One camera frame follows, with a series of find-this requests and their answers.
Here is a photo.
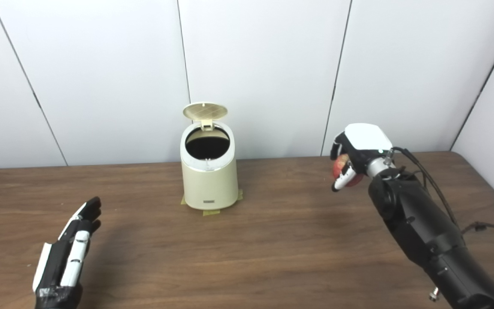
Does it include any cream round bin lid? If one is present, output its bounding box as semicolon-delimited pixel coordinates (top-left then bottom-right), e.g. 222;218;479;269
183;102;229;130

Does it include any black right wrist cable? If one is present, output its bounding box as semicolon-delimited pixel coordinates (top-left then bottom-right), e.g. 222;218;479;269
391;147;462;228

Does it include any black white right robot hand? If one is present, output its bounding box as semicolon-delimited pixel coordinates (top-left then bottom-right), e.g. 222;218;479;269
330;123;393;192

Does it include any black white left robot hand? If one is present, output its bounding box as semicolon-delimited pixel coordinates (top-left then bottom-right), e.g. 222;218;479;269
33;197;102;309

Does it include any red apple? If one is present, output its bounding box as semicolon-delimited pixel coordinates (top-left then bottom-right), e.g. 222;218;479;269
333;154;364;188

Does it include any cream-colored bin body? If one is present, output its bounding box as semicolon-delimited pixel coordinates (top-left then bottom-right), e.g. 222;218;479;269
180;121;239;210

